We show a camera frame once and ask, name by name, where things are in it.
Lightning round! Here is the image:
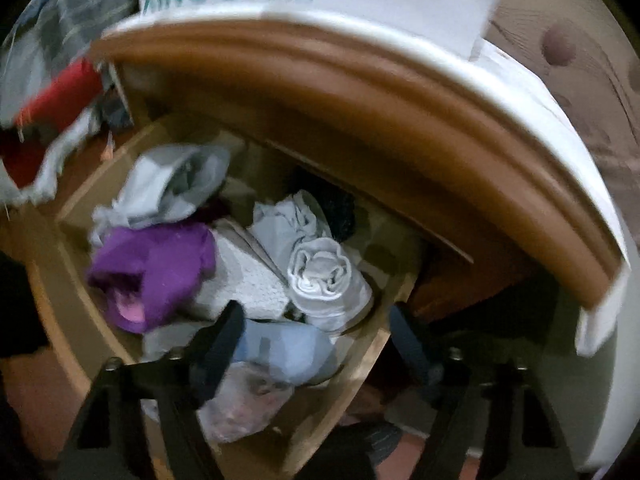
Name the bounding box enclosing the pale grey underwear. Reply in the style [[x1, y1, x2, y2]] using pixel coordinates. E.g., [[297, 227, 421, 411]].
[[90, 142, 232, 248]]

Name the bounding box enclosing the black underwear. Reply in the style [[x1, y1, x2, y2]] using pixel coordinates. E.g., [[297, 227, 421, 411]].
[[287, 167, 357, 243]]

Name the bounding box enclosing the purple bra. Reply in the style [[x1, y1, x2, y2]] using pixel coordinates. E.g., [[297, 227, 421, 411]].
[[86, 222, 217, 333]]

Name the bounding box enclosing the rolled white underwear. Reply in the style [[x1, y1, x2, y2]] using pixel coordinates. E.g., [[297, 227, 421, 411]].
[[286, 237, 375, 333]]

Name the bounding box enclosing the white textured underwear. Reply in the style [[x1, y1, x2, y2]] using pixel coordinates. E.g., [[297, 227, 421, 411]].
[[192, 217, 291, 321]]

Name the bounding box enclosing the dark striped cloth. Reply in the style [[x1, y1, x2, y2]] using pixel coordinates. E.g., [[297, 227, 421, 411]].
[[305, 420, 403, 480]]

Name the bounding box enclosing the pale patterned sock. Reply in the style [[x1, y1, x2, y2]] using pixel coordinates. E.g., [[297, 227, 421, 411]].
[[197, 362, 296, 443]]

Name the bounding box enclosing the grey plaid cloth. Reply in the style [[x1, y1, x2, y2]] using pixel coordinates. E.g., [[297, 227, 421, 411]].
[[0, 0, 141, 126]]

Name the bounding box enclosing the wooden drawer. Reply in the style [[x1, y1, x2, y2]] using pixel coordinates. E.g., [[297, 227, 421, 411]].
[[25, 112, 476, 480]]

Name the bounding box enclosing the red cloth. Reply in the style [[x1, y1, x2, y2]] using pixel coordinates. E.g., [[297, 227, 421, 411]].
[[0, 57, 108, 186]]

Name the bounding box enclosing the printed beige curtain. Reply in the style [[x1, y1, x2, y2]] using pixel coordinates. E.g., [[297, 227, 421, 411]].
[[485, 0, 640, 241]]

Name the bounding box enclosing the light blue underwear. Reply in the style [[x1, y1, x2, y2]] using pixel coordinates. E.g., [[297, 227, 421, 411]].
[[232, 319, 341, 386]]

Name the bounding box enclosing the dark floral cloth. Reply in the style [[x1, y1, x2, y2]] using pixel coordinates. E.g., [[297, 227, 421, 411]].
[[97, 62, 136, 133]]

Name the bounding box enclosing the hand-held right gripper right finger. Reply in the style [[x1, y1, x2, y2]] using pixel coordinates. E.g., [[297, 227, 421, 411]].
[[387, 302, 576, 480]]

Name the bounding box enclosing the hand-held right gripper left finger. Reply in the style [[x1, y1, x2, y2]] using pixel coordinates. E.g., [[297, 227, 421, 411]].
[[57, 300, 246, 480]]

